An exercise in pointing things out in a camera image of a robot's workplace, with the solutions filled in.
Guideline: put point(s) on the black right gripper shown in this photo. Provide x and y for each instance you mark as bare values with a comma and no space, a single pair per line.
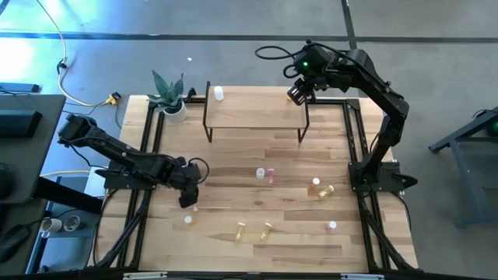
299,93

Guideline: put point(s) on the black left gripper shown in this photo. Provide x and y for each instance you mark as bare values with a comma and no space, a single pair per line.
188,194

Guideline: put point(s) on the white plastic medicine bottle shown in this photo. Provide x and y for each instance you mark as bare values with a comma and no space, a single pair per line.
218,93
260,173

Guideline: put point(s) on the yellow medicine bottle white cap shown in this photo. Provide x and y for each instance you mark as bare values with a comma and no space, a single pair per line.
240,231
266,230
326,191

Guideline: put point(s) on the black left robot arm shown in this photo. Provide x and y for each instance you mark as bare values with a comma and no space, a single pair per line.
116,149

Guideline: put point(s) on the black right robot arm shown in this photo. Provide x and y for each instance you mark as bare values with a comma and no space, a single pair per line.
389,99

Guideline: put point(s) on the wooden shelf black metal legs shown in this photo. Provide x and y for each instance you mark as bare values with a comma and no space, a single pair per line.
253,113

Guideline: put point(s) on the snake plant in white pot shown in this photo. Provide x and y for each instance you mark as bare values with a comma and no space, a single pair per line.
175,114

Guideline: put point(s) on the white box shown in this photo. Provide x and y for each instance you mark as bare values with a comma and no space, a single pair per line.
89,183

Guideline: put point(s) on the clear glass cup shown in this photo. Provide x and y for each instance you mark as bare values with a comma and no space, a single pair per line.
72,222

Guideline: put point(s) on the yellow black power plug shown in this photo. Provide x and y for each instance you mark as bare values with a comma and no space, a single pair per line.
112,99

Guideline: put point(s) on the black desk leg beam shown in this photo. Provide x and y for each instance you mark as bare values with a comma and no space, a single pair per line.
66,194

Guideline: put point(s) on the white paper cup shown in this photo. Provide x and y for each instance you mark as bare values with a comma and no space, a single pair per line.
51,225

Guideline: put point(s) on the dark grey desk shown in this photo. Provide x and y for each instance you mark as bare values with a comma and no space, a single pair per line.
39,163

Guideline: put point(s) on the black rectangular box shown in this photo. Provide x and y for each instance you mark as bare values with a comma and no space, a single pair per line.
19,123

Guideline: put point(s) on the grey metal stand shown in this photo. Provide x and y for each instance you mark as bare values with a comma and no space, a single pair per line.
461,183

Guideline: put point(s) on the green lit black device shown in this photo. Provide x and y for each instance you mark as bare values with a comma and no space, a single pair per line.
494,126

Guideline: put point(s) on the black flat bar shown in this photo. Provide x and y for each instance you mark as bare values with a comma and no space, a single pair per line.
19,87

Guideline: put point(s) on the black aluminium table frame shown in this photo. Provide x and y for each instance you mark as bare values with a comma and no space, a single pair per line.
353,103

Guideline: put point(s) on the silver metal bracket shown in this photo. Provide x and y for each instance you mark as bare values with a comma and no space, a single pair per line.
144,275
362,276

